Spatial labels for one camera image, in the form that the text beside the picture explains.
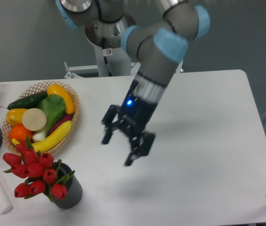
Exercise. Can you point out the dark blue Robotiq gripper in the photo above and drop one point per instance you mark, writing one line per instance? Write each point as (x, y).
(131, 118)

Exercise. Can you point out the red tulip bouquet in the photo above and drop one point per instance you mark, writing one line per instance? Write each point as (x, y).
(41, 174)

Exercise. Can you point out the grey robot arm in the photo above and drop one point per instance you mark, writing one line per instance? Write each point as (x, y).
(159, 49)

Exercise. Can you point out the dark grey ribbed vase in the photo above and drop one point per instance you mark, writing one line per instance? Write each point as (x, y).
(74, 193)

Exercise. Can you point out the purple eggplant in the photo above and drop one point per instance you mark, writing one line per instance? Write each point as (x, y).
(62, 120)

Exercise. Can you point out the yellow banana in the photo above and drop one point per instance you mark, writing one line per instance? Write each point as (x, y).
(54, 139)

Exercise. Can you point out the green bok choy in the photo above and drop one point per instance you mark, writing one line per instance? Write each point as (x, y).
(54, 108)

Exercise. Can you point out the yellow squash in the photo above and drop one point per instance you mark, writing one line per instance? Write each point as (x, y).
(61, 91)

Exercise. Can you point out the beige round disc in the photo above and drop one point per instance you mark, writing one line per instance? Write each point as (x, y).
(34, 119)

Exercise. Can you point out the green cucumber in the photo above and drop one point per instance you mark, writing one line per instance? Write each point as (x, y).
(27, 102)

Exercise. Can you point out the orange fruit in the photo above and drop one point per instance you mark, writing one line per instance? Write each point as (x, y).
(19, 133)

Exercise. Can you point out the yellow bell pepper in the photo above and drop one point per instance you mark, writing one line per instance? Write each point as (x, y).
(14, 116)

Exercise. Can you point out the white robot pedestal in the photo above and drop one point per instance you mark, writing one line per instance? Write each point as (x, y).
(111, 59)

